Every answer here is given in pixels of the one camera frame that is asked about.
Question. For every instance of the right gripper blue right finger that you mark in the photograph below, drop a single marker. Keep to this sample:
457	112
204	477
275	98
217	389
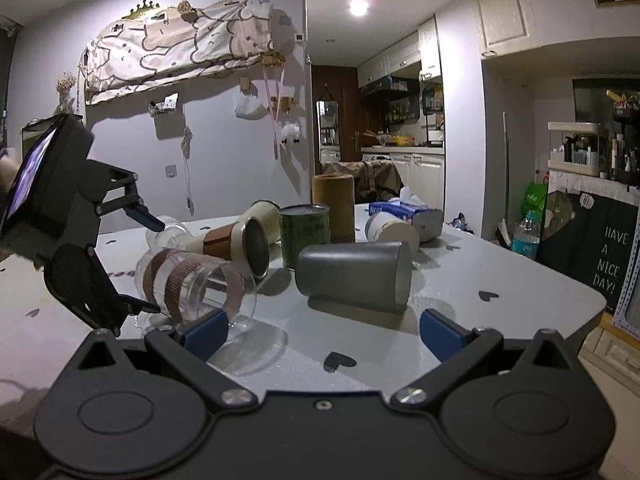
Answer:
442	336

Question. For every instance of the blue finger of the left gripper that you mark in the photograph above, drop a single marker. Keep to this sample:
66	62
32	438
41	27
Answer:
139	213
136	305

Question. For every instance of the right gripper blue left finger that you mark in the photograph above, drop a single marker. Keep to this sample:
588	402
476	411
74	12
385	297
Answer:
205	336

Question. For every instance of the clear glass with brown bands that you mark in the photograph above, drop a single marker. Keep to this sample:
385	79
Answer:
187	286

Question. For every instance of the grey metal cup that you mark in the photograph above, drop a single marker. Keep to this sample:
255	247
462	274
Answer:
372	275

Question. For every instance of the cream cup with brown sleeve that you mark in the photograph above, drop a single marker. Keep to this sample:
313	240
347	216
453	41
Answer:
243	242

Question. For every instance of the small cream cup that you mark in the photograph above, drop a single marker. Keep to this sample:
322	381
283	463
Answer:
267	214

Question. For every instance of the white paper cup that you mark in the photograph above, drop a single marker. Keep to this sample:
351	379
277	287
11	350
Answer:
385	227

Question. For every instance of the tall brown cylinder cup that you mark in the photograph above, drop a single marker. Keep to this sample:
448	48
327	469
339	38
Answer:
337	192

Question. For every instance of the plastic water bottle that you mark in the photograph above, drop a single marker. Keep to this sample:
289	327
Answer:
526	236

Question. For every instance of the blue tissue pack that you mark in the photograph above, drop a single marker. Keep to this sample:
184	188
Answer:
408	207

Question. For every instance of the dark green tin can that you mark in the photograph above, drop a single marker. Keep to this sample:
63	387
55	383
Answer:
302	226

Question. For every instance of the patterned hanging quilt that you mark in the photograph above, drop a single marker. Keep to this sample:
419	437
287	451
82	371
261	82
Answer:
175	44

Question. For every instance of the black sign board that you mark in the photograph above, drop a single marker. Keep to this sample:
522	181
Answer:
588	237

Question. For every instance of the chair with draped cloth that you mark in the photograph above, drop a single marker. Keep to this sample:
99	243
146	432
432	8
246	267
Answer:
376	181

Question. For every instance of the white shelf with bottles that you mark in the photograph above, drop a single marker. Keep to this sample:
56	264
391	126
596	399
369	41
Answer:
593	150

